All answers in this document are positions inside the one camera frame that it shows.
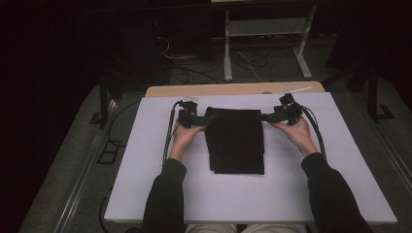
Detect wooden table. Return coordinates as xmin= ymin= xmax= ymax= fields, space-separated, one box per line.
xmin=144 ymin=81 xmax=326 ymax=98

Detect white metal stand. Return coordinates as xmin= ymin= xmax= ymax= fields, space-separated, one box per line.
xmin=223 ymin=4 xmax=318 ymax=83

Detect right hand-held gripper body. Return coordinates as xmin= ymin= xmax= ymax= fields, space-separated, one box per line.
xmin=271 ymin=85 xmax=313 ymax=127

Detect person's left hand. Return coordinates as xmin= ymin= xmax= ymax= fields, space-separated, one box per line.
xmin=168 ymin=119 xmax=206 ymax=163

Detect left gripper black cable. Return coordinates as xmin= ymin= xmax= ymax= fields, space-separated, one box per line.
xmin=161 ymin=100 xmax=183 ymax=170

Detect tangle of floor cables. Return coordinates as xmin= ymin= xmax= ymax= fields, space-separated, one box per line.
xmin=156 ymin=34 xmax=270 ymax=85

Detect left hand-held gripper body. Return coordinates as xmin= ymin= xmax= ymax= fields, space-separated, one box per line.
xmin=177 ymin=94 xmax=209 ymax=128

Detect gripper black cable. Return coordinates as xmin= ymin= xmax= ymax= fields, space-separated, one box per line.
xmin=300 ymin=105 xmax=327 ymax=162
xmin=161 ymin=100 xmax=183 ymax=170

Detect black metal stand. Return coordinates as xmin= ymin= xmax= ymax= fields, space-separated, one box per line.
xmin=323 ymin=60 xmax=395 ymax=123
xmin=88 ymin=73 xmax=124 ymax=129

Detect person's right hand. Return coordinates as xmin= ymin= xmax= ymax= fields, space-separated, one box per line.
xmin=270 ymin=116 xmax=321 ymax=159

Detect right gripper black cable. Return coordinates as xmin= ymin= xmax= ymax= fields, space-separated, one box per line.
xmin=300 ymin=105 xmax=327 ymax=162

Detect white board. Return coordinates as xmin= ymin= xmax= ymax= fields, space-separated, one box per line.
xmin=103 ymin=91 xmax=398 ymax=225

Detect black pants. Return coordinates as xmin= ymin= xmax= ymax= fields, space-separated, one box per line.
xmin=204 ymin=106 xmax=266 ymax=176

